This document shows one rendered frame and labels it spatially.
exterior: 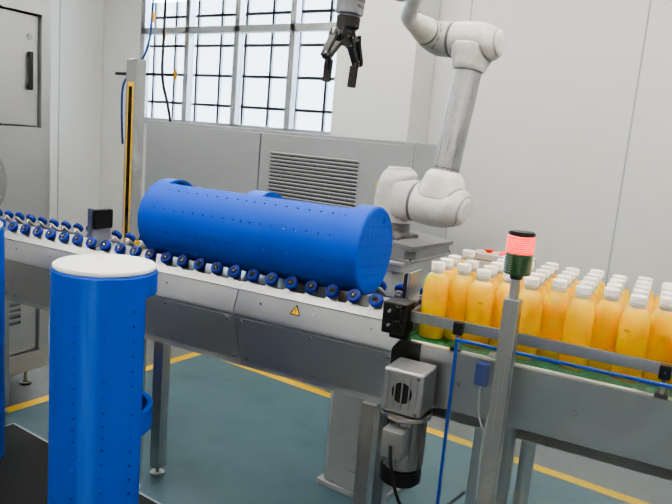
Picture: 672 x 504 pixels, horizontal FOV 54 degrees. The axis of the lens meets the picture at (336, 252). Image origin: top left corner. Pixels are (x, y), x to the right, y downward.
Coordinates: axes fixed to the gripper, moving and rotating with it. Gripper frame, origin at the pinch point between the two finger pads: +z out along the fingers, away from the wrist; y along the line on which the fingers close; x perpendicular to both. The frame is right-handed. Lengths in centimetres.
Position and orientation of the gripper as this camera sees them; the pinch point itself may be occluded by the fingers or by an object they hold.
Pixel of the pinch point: (339, 81)
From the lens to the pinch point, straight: 220.5
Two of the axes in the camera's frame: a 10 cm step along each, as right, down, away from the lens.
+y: 6.0, -0.7, 8.0
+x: -7.9, -2.3, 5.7
